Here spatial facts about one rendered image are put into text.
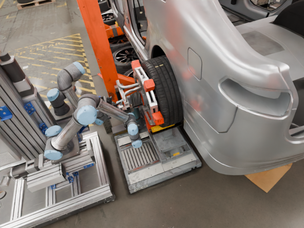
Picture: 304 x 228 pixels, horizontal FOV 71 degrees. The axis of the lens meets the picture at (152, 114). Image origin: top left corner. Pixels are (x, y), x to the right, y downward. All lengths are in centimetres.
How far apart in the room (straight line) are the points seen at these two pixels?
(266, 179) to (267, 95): 150
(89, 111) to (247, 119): 88
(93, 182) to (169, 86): 126
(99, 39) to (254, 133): 153
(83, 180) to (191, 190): 112
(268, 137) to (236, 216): 126
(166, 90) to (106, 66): 76
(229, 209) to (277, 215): 42
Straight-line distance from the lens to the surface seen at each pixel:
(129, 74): 305
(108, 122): 284
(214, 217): 228
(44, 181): 190
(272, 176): 260
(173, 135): 246
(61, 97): 212
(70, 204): 232
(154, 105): 175
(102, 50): 214
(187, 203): 230
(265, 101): 115
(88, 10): 201
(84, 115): 135
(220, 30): 112
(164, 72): 178
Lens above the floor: 213
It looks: 44 degrees down
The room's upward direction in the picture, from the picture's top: 9 degrees counter-clockwise
